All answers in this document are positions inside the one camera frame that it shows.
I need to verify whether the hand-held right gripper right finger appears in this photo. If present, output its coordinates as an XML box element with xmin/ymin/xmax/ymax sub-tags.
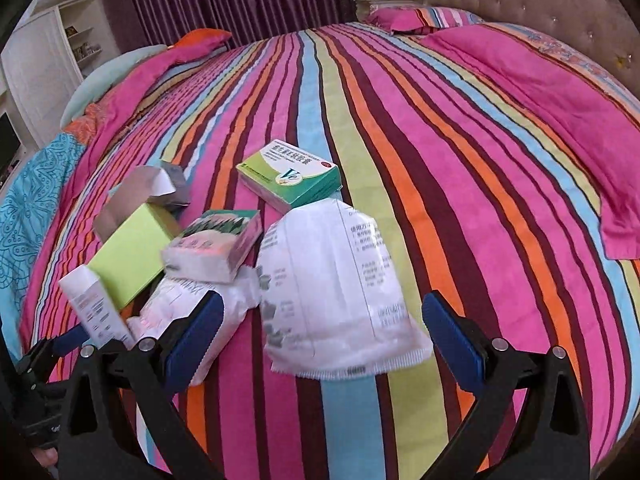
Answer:
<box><xmin>421</xmin><ymin>290</ymin><xmax>593</xmax><ymax>480</ymax></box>

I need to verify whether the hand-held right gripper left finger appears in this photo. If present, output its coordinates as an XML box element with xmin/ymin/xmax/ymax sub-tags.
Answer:
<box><xmin>57</xmin><ymin>290</ymin><xmax>226</xmax><ymax>480</ymax></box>

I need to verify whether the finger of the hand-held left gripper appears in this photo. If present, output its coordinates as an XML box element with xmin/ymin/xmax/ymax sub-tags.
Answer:
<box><xmin>19</xmin><ymin>329</ymin><xmax>87</xmax><ymax>363</ymax></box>

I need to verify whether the white narrow box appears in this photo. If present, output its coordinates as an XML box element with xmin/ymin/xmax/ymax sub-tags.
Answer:
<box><xmin>59</xmin><ymin>265</ymin><xmax>136</xmax><ymax>348</ymax></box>

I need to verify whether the small white pink-print packet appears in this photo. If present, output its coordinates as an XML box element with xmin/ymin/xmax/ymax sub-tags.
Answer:
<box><xmin>127</xmin><ymin>267</ymin><xmax>262</xmax><ymax>386</ymax></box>

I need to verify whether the leaf-print small box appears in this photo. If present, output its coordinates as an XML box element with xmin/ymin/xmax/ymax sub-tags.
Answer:
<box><xmin>162</xmin><ymin>209</ymin><xmax>262</xmax><ymax>283</ymax></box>

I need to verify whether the yellow-green box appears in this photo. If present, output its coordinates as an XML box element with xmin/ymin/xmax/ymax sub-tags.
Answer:
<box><xmin>86</xmin><ymin>199</ymin><xmax>183</xmax><ymax>311</ymax></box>

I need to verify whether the large white plastic packet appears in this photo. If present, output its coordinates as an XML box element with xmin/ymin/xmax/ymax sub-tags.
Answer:
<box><xmin>256</xmin><ymin>199</ymin><xmax>435</xmax><ymax>380</ymax></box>

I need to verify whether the grey cardboard box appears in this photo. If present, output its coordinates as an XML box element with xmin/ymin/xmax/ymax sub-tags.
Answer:
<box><xmin>110</xmin><ymin>161</ymin><xmax>192</xmax><ymax>211</ymax></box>

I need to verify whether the green white medicine box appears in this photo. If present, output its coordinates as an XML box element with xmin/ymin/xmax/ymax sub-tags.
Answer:
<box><xmin>236</xmin><ymin>139</ymin><xmax>343</xmax><ymax>215</ymax></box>

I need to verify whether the person's left hand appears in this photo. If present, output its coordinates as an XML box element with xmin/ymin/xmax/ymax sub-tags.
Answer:
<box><xmin>29</xmin><ymin>447</ymin><xmax>60</xmax><ymax>480</ymax></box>

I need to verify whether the blue patterned quilt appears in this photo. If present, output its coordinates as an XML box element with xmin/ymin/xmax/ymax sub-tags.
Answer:
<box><xmin>0</xmin><ymin>132</ymin><xmax>91</xmax><ymax>361</ymax></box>

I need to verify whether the striped bed sheet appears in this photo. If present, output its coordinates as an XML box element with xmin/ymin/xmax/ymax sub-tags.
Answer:
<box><xmin>20</xmin><ymin>22</ymin><xmax>640</xmax><ymax>480</ymax></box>

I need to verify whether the black television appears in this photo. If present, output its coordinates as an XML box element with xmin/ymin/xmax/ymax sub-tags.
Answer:
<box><xmin>0</xmin><ymin>112</ymin><xmax>23</xmax><ymax>181</ymax></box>

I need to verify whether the pink blanket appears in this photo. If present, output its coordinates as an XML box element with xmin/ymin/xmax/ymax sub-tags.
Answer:
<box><xmin>65</xmin><ymin>45</ymin><xmax>231</xmax><ymax>161</ymax></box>

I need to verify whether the pink quilt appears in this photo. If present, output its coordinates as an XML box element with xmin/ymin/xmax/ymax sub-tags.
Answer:
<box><xmin>420</xmin><ymin>22</ymin><xmax>640</xmax><ymax>261</ymax></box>

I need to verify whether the light teal pillow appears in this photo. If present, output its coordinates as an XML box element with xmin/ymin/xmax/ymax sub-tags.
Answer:
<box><xmin>60</xmin><ymin>44</ymin><xmax>168</xmax><ymax>128</ymax></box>

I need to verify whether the white cabinet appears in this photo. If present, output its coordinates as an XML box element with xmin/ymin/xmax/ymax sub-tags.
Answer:
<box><xmin>0</xmin><ymin>2</ymin><xmax>126</xmax><ymax>151</ymax></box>

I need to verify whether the orange pillow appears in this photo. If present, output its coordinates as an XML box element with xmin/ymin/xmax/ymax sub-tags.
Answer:
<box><xmin>172</xmin><ymin>27</ymin><xmax>233</xmax><ymax>54</ymax></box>

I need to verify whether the pink striped pillow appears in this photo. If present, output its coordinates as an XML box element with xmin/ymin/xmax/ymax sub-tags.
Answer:
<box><xmin>365</xmin><ymin>6</ymin><xmax>486</xmax><ymax>36</ymax></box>

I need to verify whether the white nightstand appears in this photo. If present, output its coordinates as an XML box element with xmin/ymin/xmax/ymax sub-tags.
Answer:
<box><xmin>354</xmin><ymin>0</ymin><xmax>426</xmax><ymax>24</ymax></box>

